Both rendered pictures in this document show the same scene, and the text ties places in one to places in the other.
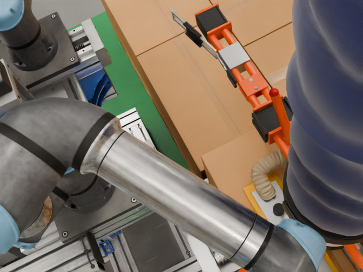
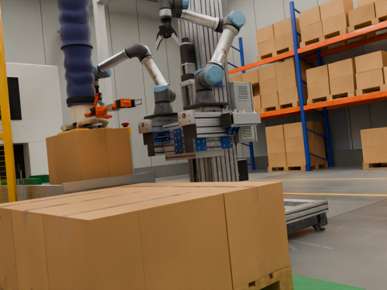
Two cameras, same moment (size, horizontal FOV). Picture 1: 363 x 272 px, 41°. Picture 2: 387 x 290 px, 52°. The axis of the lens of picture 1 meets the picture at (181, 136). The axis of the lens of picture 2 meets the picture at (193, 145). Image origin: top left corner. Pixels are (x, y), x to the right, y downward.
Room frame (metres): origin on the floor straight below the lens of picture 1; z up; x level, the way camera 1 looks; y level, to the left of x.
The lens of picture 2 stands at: (3.22, -1.22, 0.72)
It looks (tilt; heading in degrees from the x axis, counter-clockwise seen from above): 1 degrees up; 147
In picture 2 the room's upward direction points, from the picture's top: 6 degrees counter-clockwise
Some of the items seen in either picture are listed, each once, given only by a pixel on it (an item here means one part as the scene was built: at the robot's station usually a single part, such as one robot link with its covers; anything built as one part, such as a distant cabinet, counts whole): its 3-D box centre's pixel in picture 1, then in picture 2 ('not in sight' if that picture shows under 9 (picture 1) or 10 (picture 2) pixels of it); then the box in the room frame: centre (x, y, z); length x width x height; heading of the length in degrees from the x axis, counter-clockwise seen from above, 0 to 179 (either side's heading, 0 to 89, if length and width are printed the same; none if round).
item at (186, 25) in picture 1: (202, 47); (126, 105); (0.80, -0.14, 1.08); 0.31 x 0.03 x 0.05; 20
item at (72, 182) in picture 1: (61, 162); (161, 93); (0.54, 0.28, 1.20); 0.13 x 0.12 x 0.14; 130
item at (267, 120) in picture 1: (275, 119); (98, 111); (0.51, -0.23, 1.08); 0.10 x 0.08 x 0.06; 97
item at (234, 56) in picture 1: (234, 59); (113, 107); (0.73, -0.21, 1.07); 0.07 x 0.07 x 0.04; 7
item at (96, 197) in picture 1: (80, 178); (162, 107); (0.54, 0.27, 1.09); 0.15 x 0.15 x 0.10
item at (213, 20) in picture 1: (213, 23); (122, 103); (0.86, -0.19, 1.08); 0.08 x 0.07 x 0.05; 7
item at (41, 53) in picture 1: (27, 40); (204, 97); (1.04, 0.33, 1.09); 0.15 x 0.15 x 0.10
